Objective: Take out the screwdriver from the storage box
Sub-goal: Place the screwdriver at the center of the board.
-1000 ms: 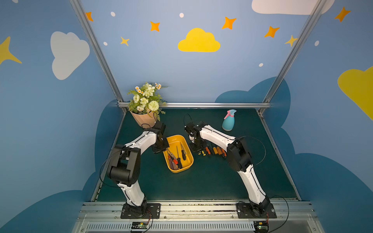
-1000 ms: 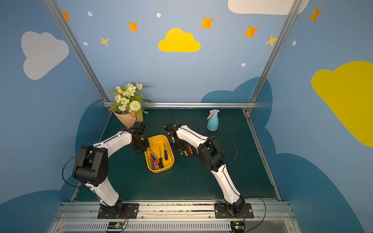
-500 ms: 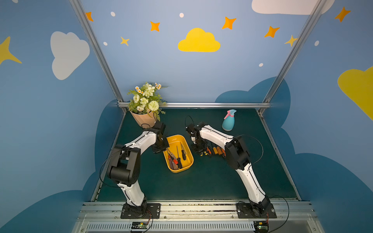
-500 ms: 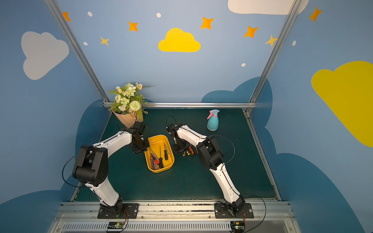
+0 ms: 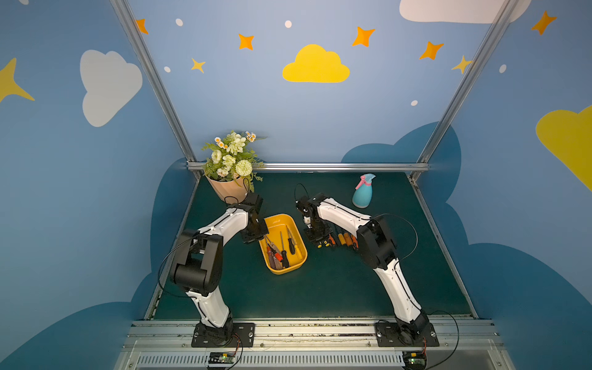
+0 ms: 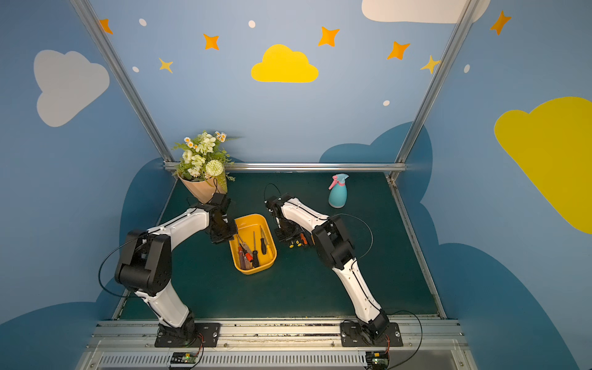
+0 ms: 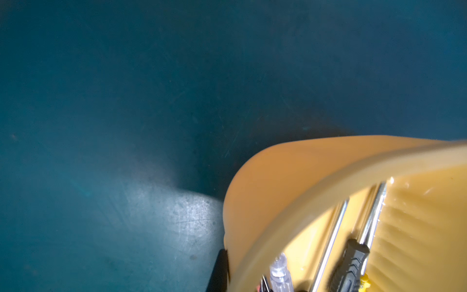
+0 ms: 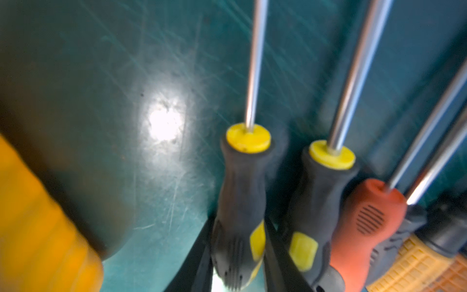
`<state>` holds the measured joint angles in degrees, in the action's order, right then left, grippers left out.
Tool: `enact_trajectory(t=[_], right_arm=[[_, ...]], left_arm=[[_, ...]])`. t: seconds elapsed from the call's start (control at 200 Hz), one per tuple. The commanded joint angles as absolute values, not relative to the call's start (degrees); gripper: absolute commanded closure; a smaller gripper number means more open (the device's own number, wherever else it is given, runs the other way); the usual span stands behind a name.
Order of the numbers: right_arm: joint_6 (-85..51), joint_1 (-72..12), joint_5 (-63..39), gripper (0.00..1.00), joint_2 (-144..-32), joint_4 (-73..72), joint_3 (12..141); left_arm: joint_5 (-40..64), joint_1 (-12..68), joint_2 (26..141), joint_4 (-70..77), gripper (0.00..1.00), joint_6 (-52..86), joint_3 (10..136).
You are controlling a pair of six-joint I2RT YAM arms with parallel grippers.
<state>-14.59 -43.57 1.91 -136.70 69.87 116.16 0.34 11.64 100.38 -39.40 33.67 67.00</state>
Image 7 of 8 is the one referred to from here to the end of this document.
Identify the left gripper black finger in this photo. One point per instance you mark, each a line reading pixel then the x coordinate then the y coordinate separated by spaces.
pixel 219 278

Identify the large black handle screwdriver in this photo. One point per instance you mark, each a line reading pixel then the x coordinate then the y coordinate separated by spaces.
pixel 335 226

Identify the clear handle tester screwdriver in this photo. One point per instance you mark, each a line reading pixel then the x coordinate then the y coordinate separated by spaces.
pixel 280 276

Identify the black ribbed handle screwdriver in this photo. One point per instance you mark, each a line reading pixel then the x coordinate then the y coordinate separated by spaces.
pixel 347 275

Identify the yellow plastic storage box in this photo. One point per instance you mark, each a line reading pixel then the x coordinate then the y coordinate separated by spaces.
pixel 284 198

